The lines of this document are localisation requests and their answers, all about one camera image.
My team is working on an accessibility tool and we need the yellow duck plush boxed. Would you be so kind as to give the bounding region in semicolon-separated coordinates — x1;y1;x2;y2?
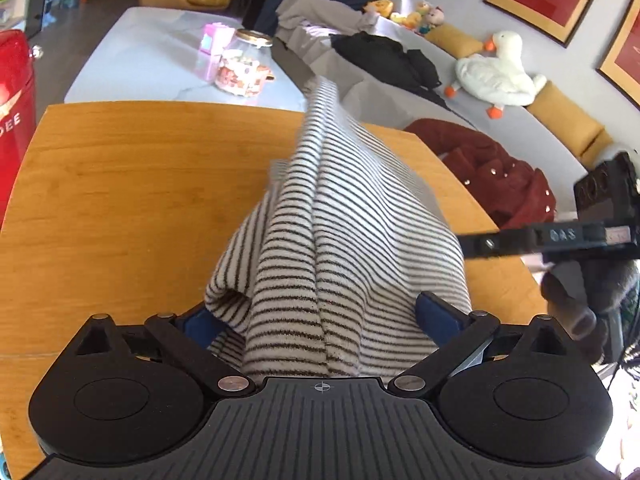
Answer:
363;0;394;18

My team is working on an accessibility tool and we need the yellow back cushion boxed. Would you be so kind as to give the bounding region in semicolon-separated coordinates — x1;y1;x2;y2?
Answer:
527;81;613;168

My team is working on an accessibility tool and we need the grey sofa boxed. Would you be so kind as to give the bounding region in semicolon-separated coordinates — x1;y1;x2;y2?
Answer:
271;0;616;221

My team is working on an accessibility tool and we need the right hand dark glove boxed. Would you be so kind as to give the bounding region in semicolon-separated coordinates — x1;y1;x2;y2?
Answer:
540;259;639;367

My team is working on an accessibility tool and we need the yellow sofa cushion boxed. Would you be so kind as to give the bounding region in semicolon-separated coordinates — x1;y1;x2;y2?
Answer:
424;24;484;60

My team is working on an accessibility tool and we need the grey blanket on sofa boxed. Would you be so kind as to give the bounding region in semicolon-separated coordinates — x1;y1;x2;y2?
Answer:
274;0;381;91

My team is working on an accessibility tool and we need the pink toy box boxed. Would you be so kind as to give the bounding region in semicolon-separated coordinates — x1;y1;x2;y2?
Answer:
198;22;235;58

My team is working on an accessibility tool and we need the black white striped shirt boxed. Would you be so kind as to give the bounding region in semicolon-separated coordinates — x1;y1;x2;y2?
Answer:
204;78;471;382

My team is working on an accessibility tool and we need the white goose plush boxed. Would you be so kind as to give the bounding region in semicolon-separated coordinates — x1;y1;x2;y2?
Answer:
444;30;548;119

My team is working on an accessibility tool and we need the glass jar gold lid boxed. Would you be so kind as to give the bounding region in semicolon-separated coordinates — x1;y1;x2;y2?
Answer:
214;29;274;98

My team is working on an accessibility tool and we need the dark red garment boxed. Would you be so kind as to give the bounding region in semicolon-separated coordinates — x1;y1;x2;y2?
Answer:
405;118;556;230

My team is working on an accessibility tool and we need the black garment on sofa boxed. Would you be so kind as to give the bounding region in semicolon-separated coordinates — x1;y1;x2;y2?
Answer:
331;32;448;110

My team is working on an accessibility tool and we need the small doll plush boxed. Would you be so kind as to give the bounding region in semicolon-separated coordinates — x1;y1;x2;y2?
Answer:
390;0;445;36

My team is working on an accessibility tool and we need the red suitcase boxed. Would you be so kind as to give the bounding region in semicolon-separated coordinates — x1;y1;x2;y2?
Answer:
0;29;36;219

